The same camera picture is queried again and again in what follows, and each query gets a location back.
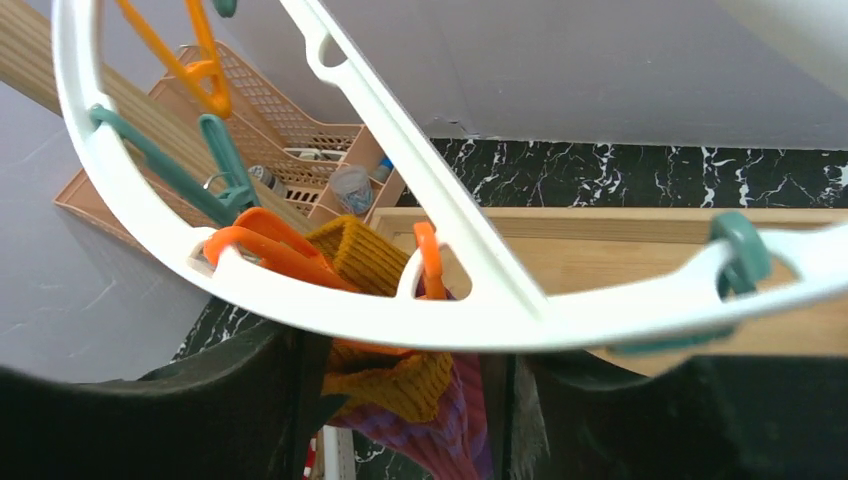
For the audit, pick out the purple sock with yellow cuff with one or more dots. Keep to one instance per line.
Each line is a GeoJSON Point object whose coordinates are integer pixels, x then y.
{"type": "Point", "coordinates": [360, 255]}

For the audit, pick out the orange front-centre clothes peg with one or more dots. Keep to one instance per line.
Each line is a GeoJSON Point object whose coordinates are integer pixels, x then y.
{"type": "Point", "coordinates": [278, 246]}

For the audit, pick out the orange front-right clothes peg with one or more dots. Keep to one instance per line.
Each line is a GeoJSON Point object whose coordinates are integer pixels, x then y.
{"type": "Point", "coordinates": [432, 267]}

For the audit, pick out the teal front clothes peg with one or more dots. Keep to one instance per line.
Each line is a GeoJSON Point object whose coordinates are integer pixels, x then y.
{"type": "Point", "coordinates": [201, 164]}

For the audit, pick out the teal right clothes peg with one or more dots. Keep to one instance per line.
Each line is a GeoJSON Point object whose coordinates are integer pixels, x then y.
{"type": "Point", "coordinates": [750, 264]}

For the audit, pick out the teal clothes peg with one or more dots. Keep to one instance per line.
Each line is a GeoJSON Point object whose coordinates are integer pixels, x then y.
{"type": "Point", "coordinates": [750, 264]}
{"type": "Point", "coordinates": [201, 164]}

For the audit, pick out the white round clip hanger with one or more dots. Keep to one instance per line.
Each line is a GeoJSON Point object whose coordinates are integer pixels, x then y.
{"type": "Point", "coordinates": [462, 289]}

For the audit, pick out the peach plastic file organizer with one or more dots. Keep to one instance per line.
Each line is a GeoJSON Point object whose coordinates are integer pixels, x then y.
{"type": "Point", "coordinates": [268, 130]}

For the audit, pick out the white plastic laundry basket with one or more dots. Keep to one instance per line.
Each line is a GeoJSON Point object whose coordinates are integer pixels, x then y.
{"type": "Point", "coordinates": [338, 453]}

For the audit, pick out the red white striped sock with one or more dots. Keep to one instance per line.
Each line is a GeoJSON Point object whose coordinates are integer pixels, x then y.
{"type": "Point", "coordinates": [311, 458]}

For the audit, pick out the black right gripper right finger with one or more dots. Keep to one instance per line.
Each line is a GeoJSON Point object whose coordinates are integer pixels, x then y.
{"type": "Point", "coordinates": [711, 417]}

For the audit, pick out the clear jar of clips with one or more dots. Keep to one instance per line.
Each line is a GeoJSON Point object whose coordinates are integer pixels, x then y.
{"type": "Point", "coordinates": [352, 189]}

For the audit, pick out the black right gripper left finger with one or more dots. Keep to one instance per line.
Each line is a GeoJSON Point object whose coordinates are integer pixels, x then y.
{"type": "Point", "coordinates": [242, 409]}

